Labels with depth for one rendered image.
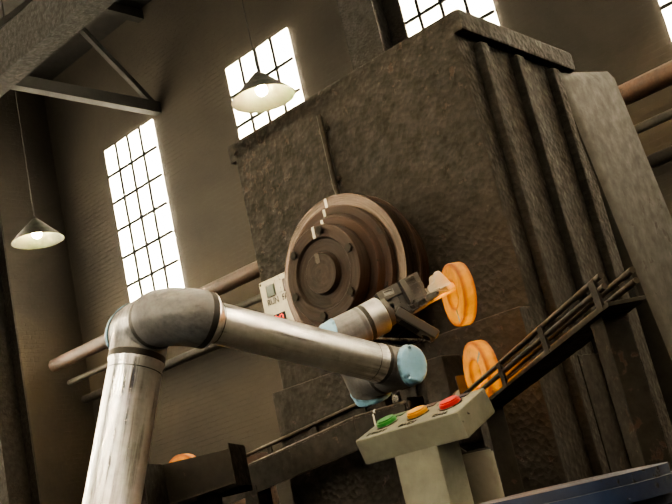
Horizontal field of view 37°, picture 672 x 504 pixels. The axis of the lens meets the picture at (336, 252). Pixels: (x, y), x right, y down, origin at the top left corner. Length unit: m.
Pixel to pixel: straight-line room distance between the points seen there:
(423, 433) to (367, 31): 4.78
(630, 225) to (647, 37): 6.05
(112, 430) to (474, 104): 1.42
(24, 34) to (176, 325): 7.80
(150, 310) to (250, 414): 10.12
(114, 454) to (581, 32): 8.13
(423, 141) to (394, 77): 0.23
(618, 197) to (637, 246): 0.17
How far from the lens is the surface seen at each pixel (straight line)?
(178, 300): 1.95
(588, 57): 9.57
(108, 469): 1.97
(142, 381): 2.01
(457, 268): 2.41
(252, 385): 12.01
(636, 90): 8.47
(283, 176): 3.29
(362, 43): 6.37
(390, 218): 2.78
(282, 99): 9.68
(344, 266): 2.78
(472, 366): 2.45
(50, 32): 9.26
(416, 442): 1.80
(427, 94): 2.94
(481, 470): 1.93
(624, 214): 3.38
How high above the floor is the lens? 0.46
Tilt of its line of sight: 14 degrees up
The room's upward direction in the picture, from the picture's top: 13 degrees counter-clockwise
